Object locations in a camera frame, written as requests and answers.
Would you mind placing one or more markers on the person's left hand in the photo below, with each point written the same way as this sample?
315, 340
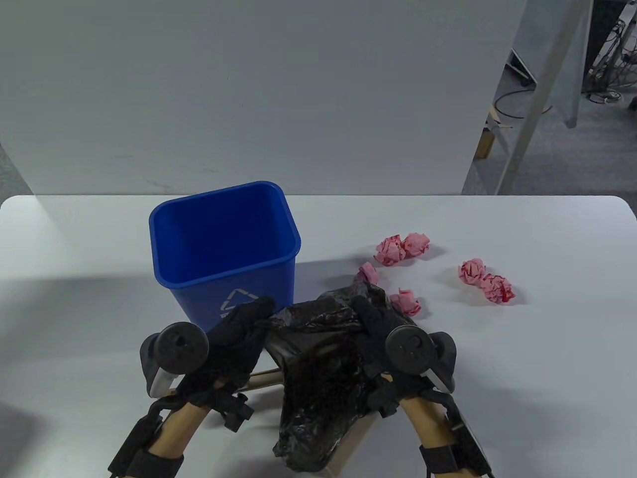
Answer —
231, 343

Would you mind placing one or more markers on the person's right hand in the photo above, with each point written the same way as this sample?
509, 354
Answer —
375, 358

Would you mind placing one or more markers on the person's right fingers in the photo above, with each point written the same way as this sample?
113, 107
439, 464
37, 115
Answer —
371, 318

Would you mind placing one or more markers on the person's left fingers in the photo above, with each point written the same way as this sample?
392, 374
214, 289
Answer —
251, 318

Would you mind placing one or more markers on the black plastic garbage bag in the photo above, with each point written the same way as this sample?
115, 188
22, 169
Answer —
318, 393

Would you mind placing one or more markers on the person's left forearm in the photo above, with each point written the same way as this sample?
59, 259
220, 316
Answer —
176, 428

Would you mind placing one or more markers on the person's right forearm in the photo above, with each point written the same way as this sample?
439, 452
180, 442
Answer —
428, 428

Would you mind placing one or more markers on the pink crumpled paper ball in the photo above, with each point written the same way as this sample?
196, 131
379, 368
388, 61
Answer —
472, 271
369, 273
497, 289
405, 302
389, 251
416, 244

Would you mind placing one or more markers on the black right wrist controller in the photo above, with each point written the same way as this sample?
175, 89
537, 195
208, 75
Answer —
415, 351

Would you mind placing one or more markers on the black wrist controller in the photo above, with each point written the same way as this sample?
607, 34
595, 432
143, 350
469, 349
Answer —
415, 351
174, 351

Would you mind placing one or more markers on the black left wrist controller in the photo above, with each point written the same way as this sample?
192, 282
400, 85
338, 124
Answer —
174, 351

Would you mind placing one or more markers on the blue plastic recycling bin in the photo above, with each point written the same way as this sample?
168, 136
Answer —
224, 234

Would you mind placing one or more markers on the wooden furniture leg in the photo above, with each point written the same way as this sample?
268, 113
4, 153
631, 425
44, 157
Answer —
485, 144

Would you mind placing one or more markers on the grey leaning panel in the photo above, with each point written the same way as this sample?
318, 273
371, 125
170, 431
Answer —
552, 55

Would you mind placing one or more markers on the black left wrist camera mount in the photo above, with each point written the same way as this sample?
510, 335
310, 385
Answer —
235, 411

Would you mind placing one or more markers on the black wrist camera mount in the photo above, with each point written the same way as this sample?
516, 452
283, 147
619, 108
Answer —
463, 433
235, 411

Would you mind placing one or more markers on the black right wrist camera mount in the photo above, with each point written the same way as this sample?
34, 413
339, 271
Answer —
463, 433

